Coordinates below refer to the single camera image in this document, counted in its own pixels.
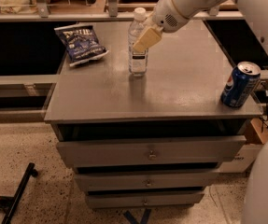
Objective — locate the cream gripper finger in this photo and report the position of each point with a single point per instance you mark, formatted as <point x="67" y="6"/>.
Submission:
<point x="149" y="37"/>

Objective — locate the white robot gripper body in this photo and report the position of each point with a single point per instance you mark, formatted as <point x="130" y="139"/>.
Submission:
<point x="165" y="14"/>

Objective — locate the clear plastic water bottle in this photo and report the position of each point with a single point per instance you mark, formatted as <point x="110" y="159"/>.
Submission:
<point x="138" y="56"/>

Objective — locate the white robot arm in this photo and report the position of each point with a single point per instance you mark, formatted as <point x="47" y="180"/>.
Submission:
<point x="252" y="42"/>

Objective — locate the blue chip bag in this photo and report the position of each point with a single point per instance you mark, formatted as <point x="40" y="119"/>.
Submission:
<point x="81" y="43"/>

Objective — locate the blue Pepsi soda can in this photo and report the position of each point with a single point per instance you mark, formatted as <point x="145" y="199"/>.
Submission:
<point x="240" y="84"/>

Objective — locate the grey drawer cabinet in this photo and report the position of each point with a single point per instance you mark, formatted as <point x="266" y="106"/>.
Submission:
<point x="179" y="96"/>

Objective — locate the top grey drawer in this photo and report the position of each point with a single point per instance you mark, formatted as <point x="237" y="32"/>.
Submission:
<point x="130" y="152"/>

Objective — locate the grey drawer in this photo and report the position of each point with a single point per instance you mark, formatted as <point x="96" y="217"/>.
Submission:
<point x="146" y="180"/>
<point x="144" y="199"/>
<point x="130" y="152"/>

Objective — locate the cardboard box on floor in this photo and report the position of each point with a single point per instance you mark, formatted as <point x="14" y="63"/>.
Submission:
<point x="256" y="135"/>

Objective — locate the middle grey drawer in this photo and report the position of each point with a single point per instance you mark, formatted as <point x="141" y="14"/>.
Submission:
<point x="146" y="180"/>

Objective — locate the bottom grey drawer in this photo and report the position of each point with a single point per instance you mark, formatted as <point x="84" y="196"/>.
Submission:
<point x="144" y="199"/>

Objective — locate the black stand leg left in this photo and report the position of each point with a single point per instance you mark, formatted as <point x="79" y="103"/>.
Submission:
<point x="9" y="204"/>

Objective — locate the grey metal shelf rail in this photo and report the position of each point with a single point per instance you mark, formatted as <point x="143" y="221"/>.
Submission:
<point x="108" y="11"/>

